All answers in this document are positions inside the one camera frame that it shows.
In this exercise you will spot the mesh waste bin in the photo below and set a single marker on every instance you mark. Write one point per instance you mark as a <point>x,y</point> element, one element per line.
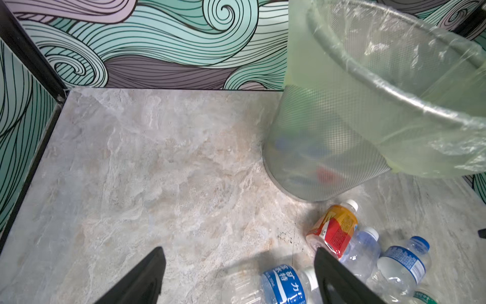
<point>317,160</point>

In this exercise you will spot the square clear bottle green band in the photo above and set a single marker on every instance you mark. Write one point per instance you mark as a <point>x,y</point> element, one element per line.
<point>422,297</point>

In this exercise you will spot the clear bottle blue label white cap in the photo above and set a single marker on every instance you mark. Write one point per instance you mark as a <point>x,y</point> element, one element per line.
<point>281,284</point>

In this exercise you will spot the red yellow label bottle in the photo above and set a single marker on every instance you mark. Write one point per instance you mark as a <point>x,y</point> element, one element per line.
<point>335,228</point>

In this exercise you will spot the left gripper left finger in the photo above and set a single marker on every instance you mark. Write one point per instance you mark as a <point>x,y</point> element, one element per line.
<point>142,284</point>

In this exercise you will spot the long clear bottle white cap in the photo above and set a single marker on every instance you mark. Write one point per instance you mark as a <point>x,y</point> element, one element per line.
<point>362,253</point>

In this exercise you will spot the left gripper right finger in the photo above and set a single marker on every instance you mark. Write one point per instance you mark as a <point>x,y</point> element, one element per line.
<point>338,285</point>

